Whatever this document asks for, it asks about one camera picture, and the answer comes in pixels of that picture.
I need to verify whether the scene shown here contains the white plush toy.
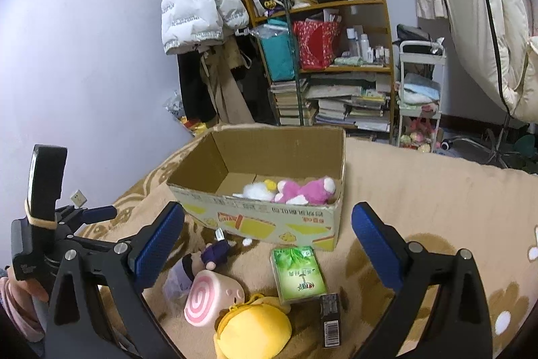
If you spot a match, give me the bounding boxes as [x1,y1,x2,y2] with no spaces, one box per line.
[232,180,278,202]

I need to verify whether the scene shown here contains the pile of small plush toys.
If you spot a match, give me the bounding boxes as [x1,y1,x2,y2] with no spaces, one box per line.
[399,117,440,153]

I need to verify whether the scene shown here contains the beige hanging trousers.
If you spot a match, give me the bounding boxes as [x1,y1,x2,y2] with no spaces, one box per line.
[199,43,248,124]

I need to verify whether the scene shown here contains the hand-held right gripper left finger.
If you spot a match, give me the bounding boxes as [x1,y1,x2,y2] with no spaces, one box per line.
[44,201,186,359]

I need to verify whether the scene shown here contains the pink plush toy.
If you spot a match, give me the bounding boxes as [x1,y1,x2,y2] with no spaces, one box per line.
[273,176,337,205]

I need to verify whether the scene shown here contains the black stand base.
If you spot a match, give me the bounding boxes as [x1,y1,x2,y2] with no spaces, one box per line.
[441,115,517,168]

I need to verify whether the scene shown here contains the pink swirl roll plush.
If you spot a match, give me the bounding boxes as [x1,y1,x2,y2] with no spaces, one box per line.
[184,269,247,327]

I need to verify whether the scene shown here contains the green tissue pack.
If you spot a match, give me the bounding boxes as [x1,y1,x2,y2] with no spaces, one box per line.
[270,246,328,304]

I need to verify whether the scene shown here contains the brown cardboard box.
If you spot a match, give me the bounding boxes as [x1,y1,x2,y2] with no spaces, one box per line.
[166,125,346,252]

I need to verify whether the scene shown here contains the red patterned gift bag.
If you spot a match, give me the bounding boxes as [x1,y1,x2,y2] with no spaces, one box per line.
[293,20,342,70]

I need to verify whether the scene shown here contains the person's left hand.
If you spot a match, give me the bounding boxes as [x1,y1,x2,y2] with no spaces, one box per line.
[23,277,50,303]

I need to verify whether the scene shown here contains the green metal pole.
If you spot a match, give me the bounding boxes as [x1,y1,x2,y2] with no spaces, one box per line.
[285,0,308,127]

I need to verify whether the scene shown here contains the folded pastel cloths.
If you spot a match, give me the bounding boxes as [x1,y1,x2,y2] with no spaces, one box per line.
[398,73,441,105]

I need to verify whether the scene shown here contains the purple dressed plush doll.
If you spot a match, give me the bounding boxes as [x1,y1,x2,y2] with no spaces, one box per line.
[174,240,232,284]

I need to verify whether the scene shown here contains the green plant leaves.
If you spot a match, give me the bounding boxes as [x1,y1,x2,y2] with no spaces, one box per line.
[504,134,538,175]

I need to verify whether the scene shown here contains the beige patterned blanket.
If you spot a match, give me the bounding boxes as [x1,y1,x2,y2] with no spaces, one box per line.
[73,136,538,359]

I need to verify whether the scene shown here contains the wooden bookshelf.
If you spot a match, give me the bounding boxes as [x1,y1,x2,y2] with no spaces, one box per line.
[239,0,398,145]

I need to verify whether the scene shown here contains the small black carton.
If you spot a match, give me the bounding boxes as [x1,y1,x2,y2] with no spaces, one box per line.
[319,293,342,349]

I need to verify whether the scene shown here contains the black hanging clothes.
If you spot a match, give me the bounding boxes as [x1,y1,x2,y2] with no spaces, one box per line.
[177,35,274,124]

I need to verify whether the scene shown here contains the teal shopping bag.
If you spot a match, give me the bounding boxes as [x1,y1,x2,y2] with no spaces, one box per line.
[257,20,297,81]

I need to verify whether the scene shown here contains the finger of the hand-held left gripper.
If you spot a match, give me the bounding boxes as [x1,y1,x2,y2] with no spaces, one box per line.
[82,205,117,223]

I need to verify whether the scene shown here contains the white trolley cart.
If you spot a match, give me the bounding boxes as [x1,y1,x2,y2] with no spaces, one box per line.
[395,40,446,153]

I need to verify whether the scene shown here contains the group of cosmetic bottles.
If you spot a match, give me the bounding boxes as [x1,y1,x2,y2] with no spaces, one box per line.
[345,27,391,63]

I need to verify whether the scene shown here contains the yellow plush toy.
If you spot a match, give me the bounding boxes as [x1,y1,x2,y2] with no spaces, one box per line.
[214,292,293,359]

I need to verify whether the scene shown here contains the colourful plastic bag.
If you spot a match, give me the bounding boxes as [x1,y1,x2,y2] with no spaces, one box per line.
[164,92,208,137]

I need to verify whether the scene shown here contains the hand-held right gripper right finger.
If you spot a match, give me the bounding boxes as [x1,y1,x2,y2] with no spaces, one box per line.
[352,203,493,359]

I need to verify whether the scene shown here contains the stack of books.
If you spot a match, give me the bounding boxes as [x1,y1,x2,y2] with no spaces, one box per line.
[269,72,393,133]

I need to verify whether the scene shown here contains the cream padded coat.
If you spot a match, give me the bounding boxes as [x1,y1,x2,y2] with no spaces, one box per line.
[424,0,538,124]

